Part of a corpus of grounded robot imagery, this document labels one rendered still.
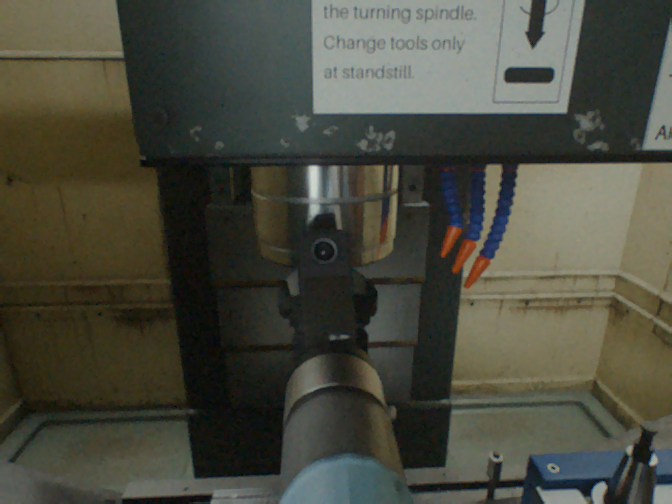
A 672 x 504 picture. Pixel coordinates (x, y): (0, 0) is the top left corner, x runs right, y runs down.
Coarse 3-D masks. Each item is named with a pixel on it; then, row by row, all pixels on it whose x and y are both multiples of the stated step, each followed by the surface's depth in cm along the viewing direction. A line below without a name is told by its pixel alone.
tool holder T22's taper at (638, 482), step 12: (624, 456) 44; (624, 468) 44; (636, 468) 43; (648, 468) 42; (612, 480) 45; (624, 480) 44; (636, 480) 43; (648, 480) 42; (612, 492) 45; (624, 492) 44; (636, 492) 43; (648, 492) 43
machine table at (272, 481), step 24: (168, 480) 88; (192, 480) 88; (216, 480) 88; (240, 480) 88; (264, 480) 88; (408, 480) 88; (432, 480) 88; (456, 480) 88; (480, 480) 88; (504, 480) 88
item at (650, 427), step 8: (640, 424) 42; (648, 424) 42; (648, 432) 42; (656, 432) 42; (640, 440) 43; (648, 440) 42; (632, 448) 44; (640, 448) 42; (648, 448) 42; (640, 456) 43; (648, 456) 42
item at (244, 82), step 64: (128, 0) 24; (192, 0) 24; (256, 0) 24; (640, 0) 25; (128, 64) 25; (192, 64) 25; (256, 64) 25; (576, 64) 26; (640, 64) 26; (192, 128) 26; (256, 128) 26; (320, 128) 26; (384, 128) 27; (448, 128) 27; (512, 128) 27; (576, 128) 27; (640, 128) 28
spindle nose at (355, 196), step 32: (256, 192) 45; (288, 192) 41; (320, 192) 40; (352, 192) 41; (384, 192) 43; (256, 224) 46; (288, 224) 42; (320, 224) 41; (352, 224) 42; (384, 224) 44; (288, 256) 43; (352, 256) 43; (384, 256) 46
